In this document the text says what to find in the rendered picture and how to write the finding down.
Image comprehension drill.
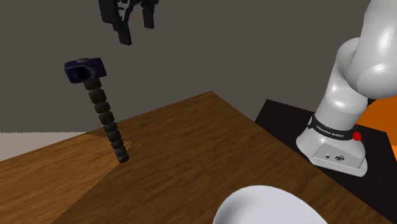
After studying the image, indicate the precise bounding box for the black robot stand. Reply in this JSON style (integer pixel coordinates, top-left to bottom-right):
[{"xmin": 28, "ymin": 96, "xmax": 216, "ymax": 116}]
[{"xmin": 254, "ymin": 99, "xmax": 397, "ymax": 224}]

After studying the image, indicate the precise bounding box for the white rounded object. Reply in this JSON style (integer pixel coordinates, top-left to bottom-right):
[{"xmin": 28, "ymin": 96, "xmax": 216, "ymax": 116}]
[{"xmin": 212, "ymin": 185, "xmax": 329, "ymax": 224}]

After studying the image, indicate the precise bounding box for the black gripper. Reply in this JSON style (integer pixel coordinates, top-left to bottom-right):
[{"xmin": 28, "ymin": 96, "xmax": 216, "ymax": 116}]
[{"xmin": 98, "ymin": 0, "xmax": 160, "ymax": 46}]

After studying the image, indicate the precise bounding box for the blue camera on black stem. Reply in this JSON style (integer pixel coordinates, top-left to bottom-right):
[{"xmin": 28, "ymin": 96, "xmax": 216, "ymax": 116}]
[{"xmin": 64, "ymin": 57, "xmax": 130, "ymax": 164}]

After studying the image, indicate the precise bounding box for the brown wooden table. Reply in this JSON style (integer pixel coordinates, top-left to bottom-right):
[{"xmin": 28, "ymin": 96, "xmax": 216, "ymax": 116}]
[{"xmin": 0, "ymin": 90, "xmax": 394, "ymax": 224}]

